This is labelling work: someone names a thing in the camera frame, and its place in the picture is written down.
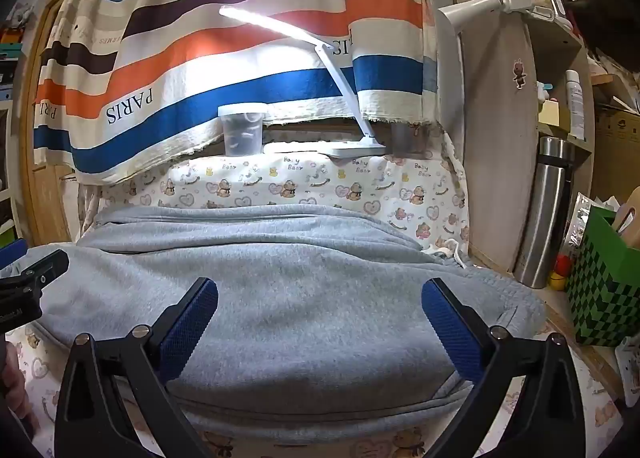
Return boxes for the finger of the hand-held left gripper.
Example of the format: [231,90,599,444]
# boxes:
[0,238,27,266]
[0,249,70,307]

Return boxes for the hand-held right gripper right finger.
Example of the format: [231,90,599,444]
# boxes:
[421,277,587,458]

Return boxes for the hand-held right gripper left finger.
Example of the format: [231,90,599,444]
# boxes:
[54,277,219,458]

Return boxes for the grey pants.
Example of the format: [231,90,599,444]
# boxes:
[0,203,548,444]

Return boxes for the person's left hand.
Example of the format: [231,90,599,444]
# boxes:
[0,345,33,434]

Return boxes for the wooden door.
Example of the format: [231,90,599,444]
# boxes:
[20,0,76,245]

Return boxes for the red and yellow toy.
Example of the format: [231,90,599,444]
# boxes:
[547,254,573,291]

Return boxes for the steel thermos bottle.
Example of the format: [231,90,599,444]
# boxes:
[512,137,576,290]

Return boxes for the green checkered box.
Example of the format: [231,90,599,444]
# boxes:
[566,205,640,348]

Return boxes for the clear plastic bag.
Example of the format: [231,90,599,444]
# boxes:
[561,192,597,260]

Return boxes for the wooden shelf unit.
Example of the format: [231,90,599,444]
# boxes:
[450,0,598,281]

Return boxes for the white bear print bib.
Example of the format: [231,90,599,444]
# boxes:
[615,337,640,391]

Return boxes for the bear print blanket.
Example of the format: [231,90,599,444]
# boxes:
[0,131,626,458]

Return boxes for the white desk lamp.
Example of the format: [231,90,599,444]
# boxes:
[218,4,387,159]

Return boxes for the clear plastic cup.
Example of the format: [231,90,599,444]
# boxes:
[218,103,266,157]

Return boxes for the wooden spatula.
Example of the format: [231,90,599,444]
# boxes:
[612,205,639,235]

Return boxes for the striped printed curtain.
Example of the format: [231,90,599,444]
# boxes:
[32,0,441,186]

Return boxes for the yellow box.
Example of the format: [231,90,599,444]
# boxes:
[537,101,571,133]

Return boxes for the cardboard box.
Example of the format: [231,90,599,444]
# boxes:
[594,108,640,200]

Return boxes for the white spray bottle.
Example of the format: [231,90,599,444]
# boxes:
[564,69,586,140]

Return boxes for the bear sticker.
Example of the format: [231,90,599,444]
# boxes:
[511,58,530,89]

